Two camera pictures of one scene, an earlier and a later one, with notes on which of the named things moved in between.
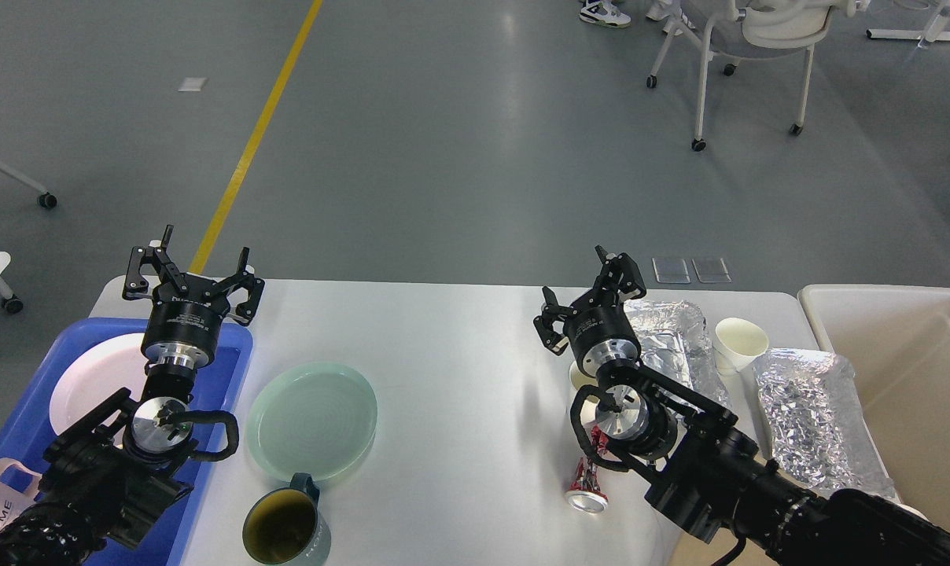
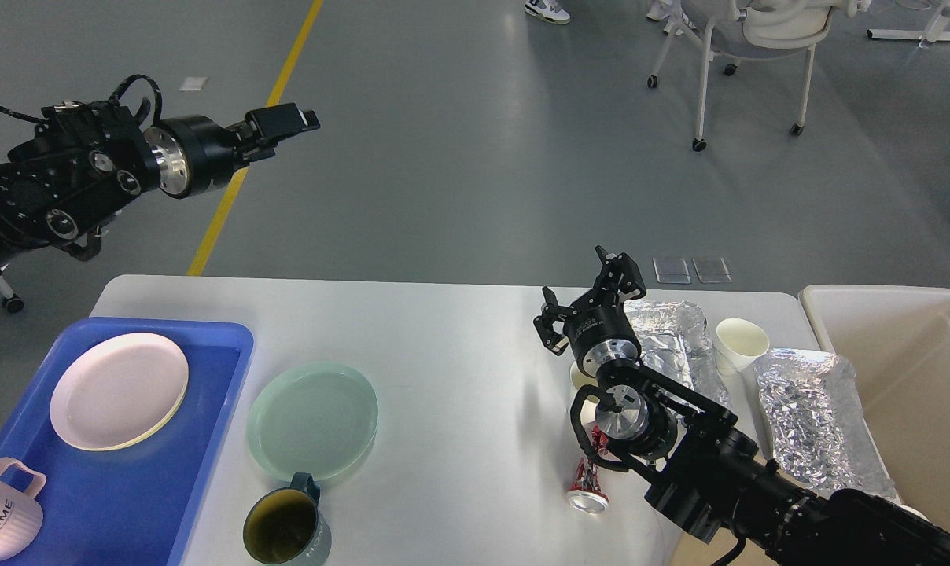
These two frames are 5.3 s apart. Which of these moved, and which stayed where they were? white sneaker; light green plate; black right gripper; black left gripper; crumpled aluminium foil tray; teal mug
Moved: black left gripper; white sneaker
Stayed: black right gripper; teal mug; crumpled aluminium foil tray; light green plate
